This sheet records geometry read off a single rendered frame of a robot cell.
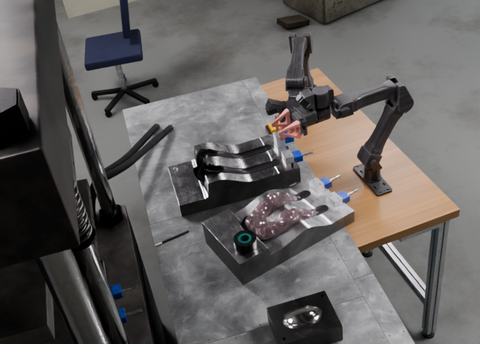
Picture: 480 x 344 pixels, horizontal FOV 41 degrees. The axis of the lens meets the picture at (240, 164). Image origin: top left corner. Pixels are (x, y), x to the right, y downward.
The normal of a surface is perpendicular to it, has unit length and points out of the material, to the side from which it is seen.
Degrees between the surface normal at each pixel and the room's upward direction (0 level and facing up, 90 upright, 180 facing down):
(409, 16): 0
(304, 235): 90
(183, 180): 0
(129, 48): 0
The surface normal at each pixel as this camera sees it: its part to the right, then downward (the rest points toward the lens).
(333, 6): 0.54, 0.48
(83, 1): 0.35, 0.55
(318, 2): -0.83, 0.42
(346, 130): -0.11, -0.77
